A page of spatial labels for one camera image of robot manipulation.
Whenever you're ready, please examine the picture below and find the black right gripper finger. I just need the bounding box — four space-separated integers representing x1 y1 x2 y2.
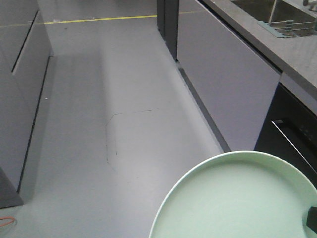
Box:
306 206 317 233

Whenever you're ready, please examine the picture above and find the light green round plate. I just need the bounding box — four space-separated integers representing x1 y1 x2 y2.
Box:
149 151 317 238

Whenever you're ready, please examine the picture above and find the grey metal dish rack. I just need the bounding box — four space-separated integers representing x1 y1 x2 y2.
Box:
258 20 317 38

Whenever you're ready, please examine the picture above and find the black dishwasher front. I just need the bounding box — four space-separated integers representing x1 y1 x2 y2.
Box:
254 83 317 186

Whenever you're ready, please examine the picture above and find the grey kitchen cabinet right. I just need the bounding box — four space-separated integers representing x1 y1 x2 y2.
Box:
177 0 280 151

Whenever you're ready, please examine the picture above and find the grey kitchen cabinet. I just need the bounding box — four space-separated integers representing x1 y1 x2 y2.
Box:
177 0 280 151
0 0 54 193

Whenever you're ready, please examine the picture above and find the stainless steel sink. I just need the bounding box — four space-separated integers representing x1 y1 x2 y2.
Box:
231 0 317 23

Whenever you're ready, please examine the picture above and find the chrome kitchen faucet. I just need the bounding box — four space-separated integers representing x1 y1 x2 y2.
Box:
303 0 317 12

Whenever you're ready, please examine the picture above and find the black tall cabinet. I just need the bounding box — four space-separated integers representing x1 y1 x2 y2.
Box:
157 0 179 61

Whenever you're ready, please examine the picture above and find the grey kitchen cabinet left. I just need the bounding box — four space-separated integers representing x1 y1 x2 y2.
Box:
0 0 54 193

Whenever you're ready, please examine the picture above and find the orange cable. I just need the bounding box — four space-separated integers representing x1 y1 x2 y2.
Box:
0 217 17 228

